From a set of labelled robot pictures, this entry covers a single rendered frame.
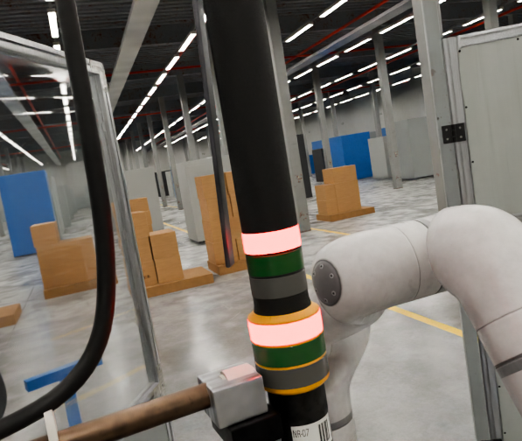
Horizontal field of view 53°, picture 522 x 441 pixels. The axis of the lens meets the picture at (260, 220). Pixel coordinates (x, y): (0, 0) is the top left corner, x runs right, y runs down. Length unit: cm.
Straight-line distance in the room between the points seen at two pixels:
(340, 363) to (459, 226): 56
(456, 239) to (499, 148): 162
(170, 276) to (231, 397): 767
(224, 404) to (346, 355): 75
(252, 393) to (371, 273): 34
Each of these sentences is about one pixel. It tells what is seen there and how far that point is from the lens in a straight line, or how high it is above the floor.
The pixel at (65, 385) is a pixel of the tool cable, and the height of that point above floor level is 157.
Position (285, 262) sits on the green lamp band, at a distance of 30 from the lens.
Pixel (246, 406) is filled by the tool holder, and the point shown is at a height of 153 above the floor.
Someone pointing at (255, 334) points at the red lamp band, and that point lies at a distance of 31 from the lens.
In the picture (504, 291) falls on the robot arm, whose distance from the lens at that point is 51.
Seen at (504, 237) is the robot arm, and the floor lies 156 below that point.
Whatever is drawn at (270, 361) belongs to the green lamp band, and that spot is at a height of 155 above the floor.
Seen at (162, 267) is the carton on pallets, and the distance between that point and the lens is 792.
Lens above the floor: 166
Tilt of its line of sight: 6 degrees down
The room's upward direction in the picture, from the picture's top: 9 degrees counter-clockwise
